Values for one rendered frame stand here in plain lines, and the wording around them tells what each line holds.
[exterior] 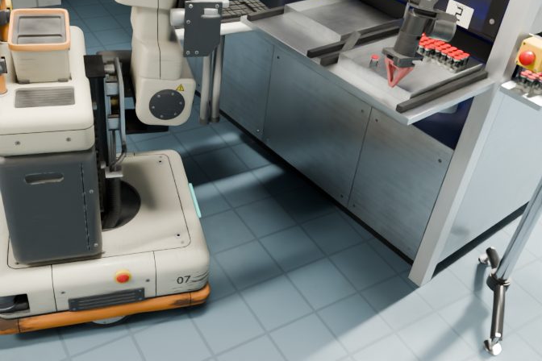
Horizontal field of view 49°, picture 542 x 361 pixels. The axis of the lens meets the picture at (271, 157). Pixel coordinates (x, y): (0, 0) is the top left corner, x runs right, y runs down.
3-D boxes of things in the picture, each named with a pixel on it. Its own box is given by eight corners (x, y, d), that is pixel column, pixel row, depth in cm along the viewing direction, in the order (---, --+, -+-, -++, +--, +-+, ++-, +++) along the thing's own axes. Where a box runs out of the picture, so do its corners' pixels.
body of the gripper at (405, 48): (422, 63, 154) (433, 36, 151) (398, 65, 148) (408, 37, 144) (404, 52, 158) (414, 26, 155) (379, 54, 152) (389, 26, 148)
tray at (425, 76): (410, 40, 190) (412, 30, 188) (478, 74, 175) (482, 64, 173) (337, 64, 170) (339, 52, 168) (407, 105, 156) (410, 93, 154)
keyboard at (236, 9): (256, 2, 221) (256, -4, 219) (275, 17, 211) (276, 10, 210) (154, 13, 202) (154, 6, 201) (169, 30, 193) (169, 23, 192)
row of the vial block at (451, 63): (410, 47, 185) (414, 34, 182) (457, 72, 175) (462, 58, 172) (406, 49, 184) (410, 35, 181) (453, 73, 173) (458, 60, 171)
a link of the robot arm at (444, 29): (413, -18, 149) (425, -15, 141) (455, -7, 151) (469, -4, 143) (399, 29, 153) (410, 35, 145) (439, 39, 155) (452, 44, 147)
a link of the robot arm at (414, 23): (406, 3, 149) (412, 10, 144) (431, 10, 150) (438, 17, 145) (397, 29, 152) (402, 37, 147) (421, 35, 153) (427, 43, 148)
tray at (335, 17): (353, -2, 215) (355, -11, 213) (409, 26, 200) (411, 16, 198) (283, 14, 195) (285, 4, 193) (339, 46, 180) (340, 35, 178)
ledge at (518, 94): (523, 80, 181) (525, 73, 180) (562, 98, 173) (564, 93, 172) (498, 90, 173) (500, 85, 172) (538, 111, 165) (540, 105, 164)
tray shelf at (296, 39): (343, -2, 219) (343, -7, 218) (506, 81, 178) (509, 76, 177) (239, 22, 191) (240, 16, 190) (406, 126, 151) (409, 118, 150)
